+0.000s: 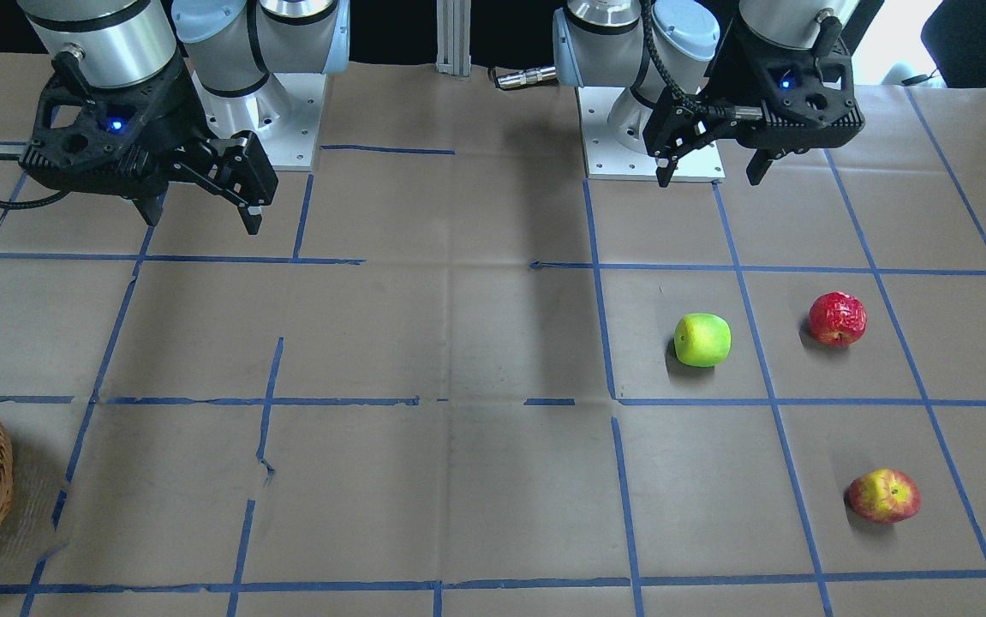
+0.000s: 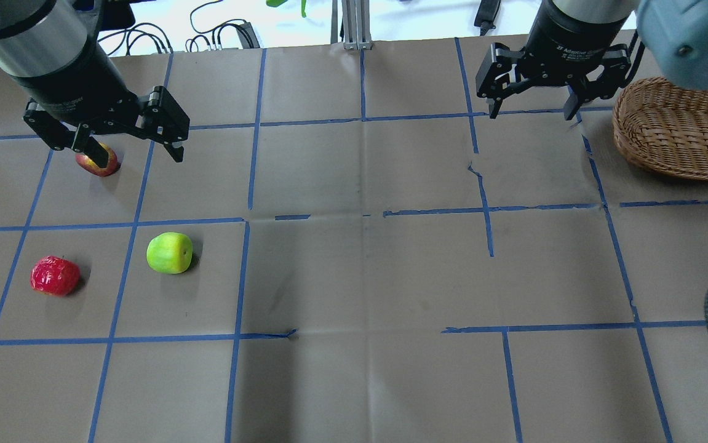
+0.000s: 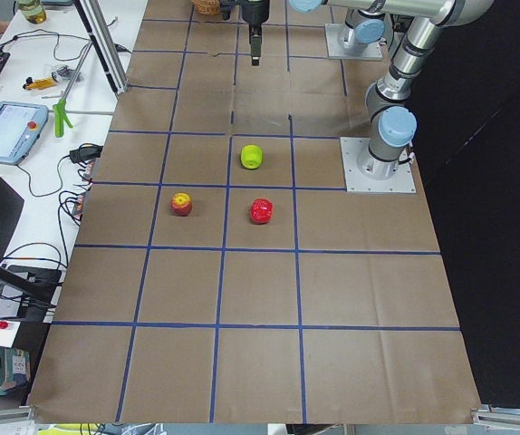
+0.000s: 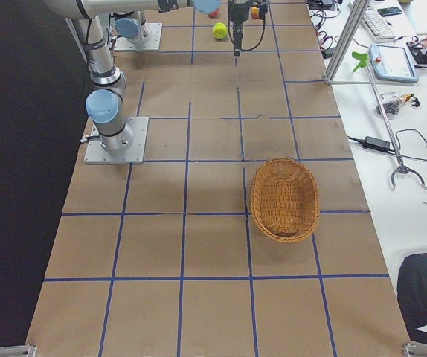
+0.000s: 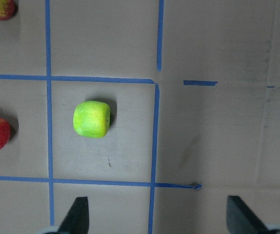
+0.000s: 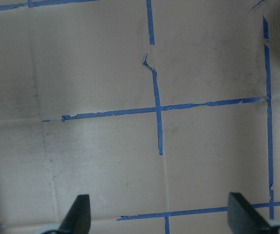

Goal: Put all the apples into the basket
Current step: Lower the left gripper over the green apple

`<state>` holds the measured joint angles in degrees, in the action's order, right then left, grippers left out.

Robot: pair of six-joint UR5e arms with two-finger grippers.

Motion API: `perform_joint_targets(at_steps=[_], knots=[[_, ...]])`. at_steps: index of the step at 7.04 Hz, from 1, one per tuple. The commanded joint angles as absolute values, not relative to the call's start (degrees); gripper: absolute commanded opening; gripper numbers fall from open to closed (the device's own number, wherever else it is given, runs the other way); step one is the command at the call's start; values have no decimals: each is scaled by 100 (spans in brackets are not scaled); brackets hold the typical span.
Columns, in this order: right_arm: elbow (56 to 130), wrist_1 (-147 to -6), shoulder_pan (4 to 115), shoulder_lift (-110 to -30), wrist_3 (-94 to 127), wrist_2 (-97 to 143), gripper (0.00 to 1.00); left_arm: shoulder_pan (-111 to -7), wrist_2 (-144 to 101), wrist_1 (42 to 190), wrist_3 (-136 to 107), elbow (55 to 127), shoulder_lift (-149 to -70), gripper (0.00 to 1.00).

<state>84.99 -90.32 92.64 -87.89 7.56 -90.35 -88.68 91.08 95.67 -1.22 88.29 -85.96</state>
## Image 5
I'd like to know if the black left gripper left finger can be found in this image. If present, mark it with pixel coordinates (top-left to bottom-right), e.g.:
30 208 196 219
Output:
57 196 89 234

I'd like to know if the green apple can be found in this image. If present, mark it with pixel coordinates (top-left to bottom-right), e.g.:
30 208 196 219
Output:
73 100 110 138

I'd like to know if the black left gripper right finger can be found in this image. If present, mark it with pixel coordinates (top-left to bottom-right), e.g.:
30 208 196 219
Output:
226 195 269 234

